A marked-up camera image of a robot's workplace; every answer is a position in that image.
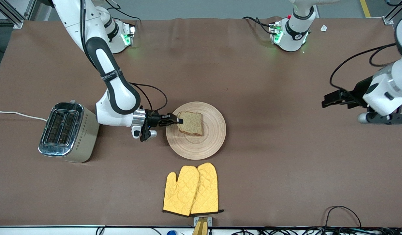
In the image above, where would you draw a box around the brown toast slice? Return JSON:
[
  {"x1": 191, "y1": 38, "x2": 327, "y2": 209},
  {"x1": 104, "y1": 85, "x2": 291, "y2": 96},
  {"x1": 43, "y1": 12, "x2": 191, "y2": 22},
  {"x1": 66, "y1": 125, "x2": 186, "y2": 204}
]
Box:
[{"x1": 177, "y1": 111, "x2": 203, "y2": 136}]

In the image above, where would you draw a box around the round light wooden plate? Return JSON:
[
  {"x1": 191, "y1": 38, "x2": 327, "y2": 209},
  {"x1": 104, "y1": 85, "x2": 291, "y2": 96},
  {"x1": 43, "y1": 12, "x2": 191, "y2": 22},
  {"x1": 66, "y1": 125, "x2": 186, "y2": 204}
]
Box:
[{"x1": 166, "y1": 102, "x2": 226, "y2": 160}]

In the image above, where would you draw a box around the yellow quilted oven mitt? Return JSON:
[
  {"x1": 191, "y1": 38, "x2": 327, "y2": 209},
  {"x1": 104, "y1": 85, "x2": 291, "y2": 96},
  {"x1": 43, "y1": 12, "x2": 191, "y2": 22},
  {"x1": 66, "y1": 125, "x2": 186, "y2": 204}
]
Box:
[
  {"x1": 190, "y1": 162, "x2": 224, "y2": 215},
  {"x1": 163, "y1": 165, "x2": 200, "y2": 216}
]

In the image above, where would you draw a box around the beige chrome two-slot toaster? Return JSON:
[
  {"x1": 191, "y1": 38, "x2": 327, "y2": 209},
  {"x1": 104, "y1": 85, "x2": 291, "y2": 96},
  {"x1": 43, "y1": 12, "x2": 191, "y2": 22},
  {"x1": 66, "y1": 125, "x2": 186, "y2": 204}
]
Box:
[{"x1": 38, "y1": 100, "x2": 100, "y2": 163}]

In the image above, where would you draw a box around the brown table cover sheet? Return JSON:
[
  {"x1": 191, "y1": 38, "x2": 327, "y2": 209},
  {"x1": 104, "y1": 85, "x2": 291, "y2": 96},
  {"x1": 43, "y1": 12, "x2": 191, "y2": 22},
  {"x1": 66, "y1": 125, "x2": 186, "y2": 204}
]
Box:
[{"x1": 0, "y1": 17, "x2": 402, "y2": 228}]

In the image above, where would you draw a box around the wooden stick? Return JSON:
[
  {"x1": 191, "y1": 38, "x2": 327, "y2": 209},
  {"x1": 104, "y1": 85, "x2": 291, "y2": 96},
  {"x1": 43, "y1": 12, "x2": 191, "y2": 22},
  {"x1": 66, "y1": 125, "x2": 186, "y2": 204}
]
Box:
[{"x1": 192, "y1": 218, "x2": 208, "y2": 235}]

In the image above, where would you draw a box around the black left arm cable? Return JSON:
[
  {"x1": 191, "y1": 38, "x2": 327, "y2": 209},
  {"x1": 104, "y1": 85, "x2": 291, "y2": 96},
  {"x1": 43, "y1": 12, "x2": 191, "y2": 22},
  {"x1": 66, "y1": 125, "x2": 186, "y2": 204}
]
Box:
[{"x1": 329, "y1": 42, "x2": 397, "y2": 92}]

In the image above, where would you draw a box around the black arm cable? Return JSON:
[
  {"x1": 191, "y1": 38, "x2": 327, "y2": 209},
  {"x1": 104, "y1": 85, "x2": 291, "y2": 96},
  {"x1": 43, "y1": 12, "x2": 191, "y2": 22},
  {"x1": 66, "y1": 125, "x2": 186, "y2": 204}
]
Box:
[
  {"x1": 129, "y1": 83, "x2": 168, "y2": 113},
  {"x1": 329, "y1": 42, "x2": 397, "y2": 92}
]

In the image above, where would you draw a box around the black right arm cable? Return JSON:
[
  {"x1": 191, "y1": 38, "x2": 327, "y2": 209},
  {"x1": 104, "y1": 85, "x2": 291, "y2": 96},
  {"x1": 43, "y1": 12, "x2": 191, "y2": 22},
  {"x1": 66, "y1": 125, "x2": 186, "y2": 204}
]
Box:
[{"x1": 129, "y1": 83, "x2": 168, "y2": 113}]

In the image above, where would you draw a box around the black looped cable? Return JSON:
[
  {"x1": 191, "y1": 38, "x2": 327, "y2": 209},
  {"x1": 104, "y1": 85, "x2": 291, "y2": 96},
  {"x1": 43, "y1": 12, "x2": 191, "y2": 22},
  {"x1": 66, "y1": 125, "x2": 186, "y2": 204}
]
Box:
[{"x1": 324, "y1": 206, "x2": 363, "y2": 229}]

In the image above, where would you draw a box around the small metal table bracket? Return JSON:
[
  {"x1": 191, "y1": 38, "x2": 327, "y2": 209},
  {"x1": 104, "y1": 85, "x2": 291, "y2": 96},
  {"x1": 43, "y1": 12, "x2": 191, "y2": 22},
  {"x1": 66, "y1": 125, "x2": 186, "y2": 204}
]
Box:
[{"x1": 194, "y1": 216, "x2": 213, "y2": 227}]

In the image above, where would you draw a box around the black right base cable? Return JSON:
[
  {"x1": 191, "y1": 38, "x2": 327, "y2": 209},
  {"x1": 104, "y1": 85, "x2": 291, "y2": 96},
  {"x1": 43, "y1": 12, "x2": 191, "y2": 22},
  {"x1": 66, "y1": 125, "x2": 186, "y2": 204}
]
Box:
[{"x1": 103, "y1": 0, "x2": 141, "y2": 23}]

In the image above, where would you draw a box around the black base cable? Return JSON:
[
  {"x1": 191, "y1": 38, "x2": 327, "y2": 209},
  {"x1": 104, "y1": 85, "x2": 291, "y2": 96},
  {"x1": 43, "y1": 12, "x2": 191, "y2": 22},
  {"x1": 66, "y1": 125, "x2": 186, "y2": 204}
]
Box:
[
  {"x1": 103, "y1": 0, "x2": 141, "y2": 23},
  {"x1": 242, "y1": 16, "x2": 274, "y2": 35}
]

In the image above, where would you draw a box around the black left base cable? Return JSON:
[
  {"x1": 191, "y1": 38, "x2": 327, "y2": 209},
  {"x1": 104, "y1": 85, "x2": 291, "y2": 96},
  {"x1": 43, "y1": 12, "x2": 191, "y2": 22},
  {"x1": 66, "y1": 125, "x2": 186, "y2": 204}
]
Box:
[{"x1": 242, "y1": 16, "x2": 274, "y2": 35}]

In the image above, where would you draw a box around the black cable bundle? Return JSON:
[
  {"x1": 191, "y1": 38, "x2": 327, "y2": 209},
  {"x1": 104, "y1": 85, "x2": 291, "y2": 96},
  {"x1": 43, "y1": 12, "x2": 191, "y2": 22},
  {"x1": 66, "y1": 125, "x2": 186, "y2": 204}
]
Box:
[{"x1": 230, "y1": 226, "x2": 402, "y2": 235}]

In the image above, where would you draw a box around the white toaster power cord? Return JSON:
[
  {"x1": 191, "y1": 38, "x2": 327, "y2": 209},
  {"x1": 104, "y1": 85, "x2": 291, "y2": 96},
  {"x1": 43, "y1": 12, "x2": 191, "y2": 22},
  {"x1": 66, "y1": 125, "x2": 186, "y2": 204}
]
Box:
[{"x1": 0, "y1": 110, "x2": 47, "y2": 122}]

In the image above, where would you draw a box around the aluminium frame profile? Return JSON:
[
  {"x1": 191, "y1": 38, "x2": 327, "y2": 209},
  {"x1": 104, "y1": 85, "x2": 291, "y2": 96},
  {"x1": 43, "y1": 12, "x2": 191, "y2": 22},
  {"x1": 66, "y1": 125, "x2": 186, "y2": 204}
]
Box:
[{"x1": 0, "y1": 0, "x2": 37, "y2": 29}]

